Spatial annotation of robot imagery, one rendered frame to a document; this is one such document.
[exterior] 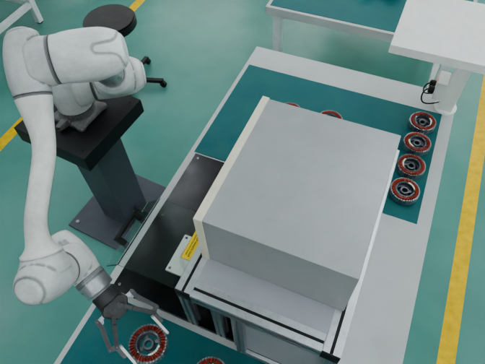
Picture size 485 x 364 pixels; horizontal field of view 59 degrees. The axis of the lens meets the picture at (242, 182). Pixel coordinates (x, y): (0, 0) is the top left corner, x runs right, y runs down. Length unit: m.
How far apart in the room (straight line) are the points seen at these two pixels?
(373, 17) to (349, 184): 1.67
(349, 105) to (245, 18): 2.02
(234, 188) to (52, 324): 1.65
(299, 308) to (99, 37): 0.87
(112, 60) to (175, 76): 2.14
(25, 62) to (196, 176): 0.79
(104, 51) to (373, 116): 1.24
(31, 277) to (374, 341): 1.03
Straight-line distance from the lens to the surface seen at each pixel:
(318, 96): 2.08
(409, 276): 1.63
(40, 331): 2.51
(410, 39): 1.71
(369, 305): 1.55
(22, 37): 1.31
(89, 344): 1.56
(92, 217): 2.69
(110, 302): 1.33
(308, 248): 0.96
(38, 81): 1.29
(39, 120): 1.28
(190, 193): 1.70
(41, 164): 1.25
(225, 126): 1.94
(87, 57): 1.24
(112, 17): 3.06
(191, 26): 3.86
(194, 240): 1.26
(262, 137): 1.13
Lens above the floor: 2.17
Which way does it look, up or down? 55 degrees down
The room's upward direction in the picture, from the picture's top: 3 degrees counter-clockwise
